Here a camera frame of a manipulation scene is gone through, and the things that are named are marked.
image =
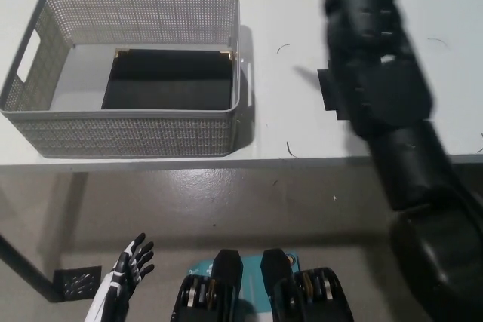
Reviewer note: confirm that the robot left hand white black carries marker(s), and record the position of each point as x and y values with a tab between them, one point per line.
124	273

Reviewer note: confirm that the black hardcover notebook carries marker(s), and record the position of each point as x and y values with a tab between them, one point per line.
170	84

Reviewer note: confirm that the robot left black body block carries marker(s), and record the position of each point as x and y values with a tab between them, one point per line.
224	292

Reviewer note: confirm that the robot black body block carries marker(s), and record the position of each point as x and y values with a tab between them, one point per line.
279	288
224	292

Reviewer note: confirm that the robot right black body block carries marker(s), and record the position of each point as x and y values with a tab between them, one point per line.
279	288

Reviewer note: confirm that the black perforated foot plate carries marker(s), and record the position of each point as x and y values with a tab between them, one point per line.
79	282

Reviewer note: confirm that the black metal table leg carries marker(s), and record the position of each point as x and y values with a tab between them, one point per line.
26	263

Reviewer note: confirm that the grey perforated plastic basket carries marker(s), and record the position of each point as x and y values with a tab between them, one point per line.
124	133

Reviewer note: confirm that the large black tape patch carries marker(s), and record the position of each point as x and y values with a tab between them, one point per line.
326	88

